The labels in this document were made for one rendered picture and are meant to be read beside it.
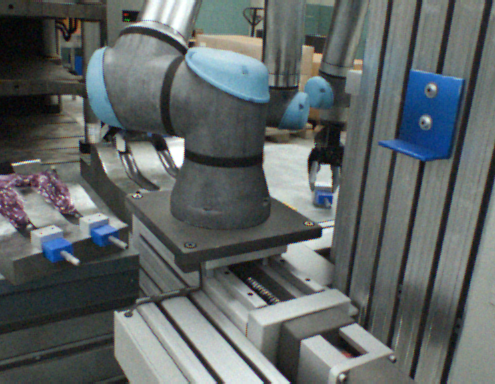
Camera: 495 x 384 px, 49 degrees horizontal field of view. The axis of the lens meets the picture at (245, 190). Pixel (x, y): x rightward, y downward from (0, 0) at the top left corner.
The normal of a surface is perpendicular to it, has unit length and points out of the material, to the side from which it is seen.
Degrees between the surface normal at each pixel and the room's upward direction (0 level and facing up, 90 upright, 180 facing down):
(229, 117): 90
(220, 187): 73
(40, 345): 90
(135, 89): 77
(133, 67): 48
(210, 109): 90
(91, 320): 90
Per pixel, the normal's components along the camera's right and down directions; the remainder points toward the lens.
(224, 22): 0.56, 0.31
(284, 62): 0.09, 0.41
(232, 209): 0.28, 0.04
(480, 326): -0.86, 0.11
